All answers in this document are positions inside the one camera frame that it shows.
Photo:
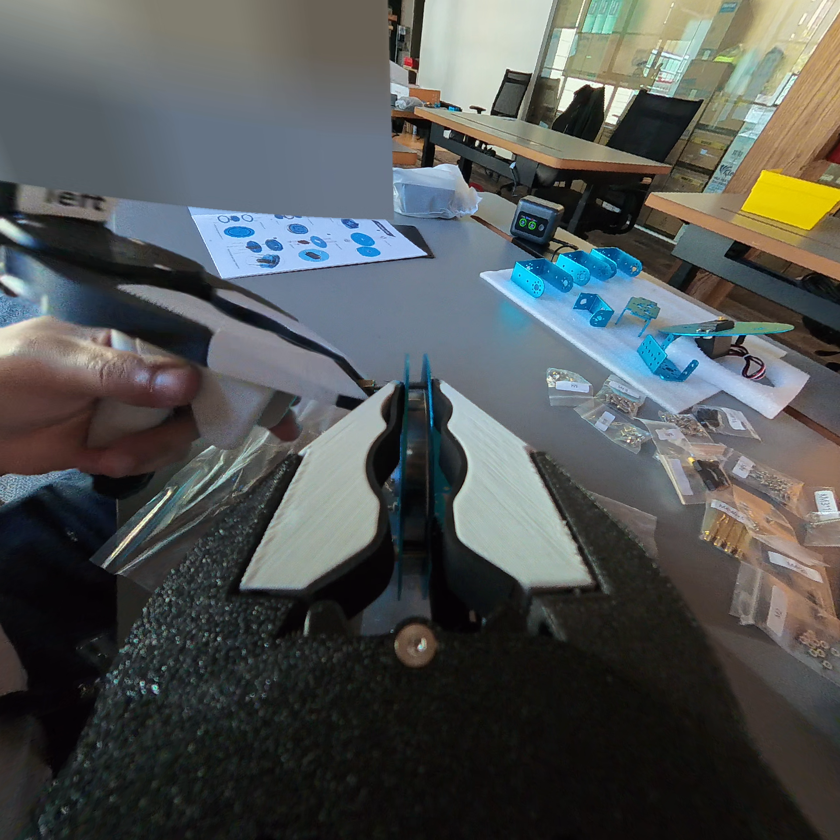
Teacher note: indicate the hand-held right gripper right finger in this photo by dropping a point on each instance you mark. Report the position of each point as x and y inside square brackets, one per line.
[518, 518]

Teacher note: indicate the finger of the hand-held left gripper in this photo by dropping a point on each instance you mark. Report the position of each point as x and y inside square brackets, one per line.
[197, 298]
[275, 361]

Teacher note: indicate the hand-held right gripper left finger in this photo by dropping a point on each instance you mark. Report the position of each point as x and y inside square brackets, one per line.
[321, 518]

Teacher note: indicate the blue metal turntable disc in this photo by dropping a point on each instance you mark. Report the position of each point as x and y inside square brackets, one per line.
[415, 459]

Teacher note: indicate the grey desk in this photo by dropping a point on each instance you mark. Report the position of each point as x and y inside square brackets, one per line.
[459, 315]

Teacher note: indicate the long wood-edged desk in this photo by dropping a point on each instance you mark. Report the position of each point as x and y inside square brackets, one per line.
[544, 141]

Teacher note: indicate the dark-framed wooden desk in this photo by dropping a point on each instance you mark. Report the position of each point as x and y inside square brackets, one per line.
[722, 223]

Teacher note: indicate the person's left hand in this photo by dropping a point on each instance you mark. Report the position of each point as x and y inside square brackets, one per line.
[65, 394]

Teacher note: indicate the printed instruction sheet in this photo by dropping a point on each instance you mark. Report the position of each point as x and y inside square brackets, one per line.
[308, 243]

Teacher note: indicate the large clear plastic bag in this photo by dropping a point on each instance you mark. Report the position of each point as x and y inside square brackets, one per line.
[184, 499]

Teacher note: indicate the black clipboard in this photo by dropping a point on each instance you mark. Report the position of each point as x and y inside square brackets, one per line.
[417, 243]

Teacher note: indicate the white foam tray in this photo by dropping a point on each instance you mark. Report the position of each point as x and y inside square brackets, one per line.
[590, 348]

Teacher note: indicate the pile of clear parts bags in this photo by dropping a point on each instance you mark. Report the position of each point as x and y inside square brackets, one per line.
[722, 485]

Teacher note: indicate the white plastic wrapped box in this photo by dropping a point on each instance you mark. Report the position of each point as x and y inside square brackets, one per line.
[436, 193]

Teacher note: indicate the black servo motor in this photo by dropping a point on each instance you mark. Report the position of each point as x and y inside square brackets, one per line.
[718, 344]

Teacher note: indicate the teal metal part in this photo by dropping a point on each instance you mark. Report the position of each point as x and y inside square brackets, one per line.
[728, 328]

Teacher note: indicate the black device with green display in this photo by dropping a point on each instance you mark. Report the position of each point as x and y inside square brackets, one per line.
[538, 223]

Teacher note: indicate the black background office chair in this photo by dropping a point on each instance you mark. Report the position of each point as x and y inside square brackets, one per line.
[510, 92]

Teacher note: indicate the black mesh office chair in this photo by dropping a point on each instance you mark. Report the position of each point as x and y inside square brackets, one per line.
[653, 128]

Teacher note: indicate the yellow box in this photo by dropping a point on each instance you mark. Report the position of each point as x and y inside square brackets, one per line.
[787, 200]

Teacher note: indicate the blue metal U bracket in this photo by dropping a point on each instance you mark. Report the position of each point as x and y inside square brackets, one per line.
[535, 279]
[587, 268]
[659, 361]
[620, 261]

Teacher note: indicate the blue metal L bracket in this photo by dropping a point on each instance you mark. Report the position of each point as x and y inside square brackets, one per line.
[590, 310]

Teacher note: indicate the small blue-grey metal bracket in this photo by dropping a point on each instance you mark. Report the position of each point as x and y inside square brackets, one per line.
[640, 313]

